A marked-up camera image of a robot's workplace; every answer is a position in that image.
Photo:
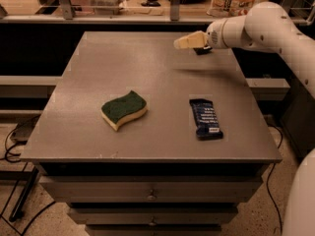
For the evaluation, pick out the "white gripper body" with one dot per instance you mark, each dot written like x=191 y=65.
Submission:
x=215 y=35

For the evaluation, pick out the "green and yellow sponge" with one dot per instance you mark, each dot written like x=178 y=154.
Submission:
x=124 y=109

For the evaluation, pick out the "drawer knob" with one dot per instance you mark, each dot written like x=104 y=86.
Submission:
x=153 y=222
x=152 y=195

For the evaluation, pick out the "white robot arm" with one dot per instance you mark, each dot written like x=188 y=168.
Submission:
x=268 y=27

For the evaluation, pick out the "grey power box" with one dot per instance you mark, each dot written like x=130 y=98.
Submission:
x=23 y=131

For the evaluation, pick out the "metal railing frame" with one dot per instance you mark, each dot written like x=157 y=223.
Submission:
x=302 y=12

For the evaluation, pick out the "blue wrapped snack bar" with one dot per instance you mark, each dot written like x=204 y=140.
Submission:
x=206 y=120

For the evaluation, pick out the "grey drawer cabinet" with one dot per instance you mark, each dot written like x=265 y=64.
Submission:
x=104 y=176

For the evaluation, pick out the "top drawer knob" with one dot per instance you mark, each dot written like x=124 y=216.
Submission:
x=152 y=195

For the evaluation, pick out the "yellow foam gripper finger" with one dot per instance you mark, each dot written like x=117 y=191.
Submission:
x=197 y=39

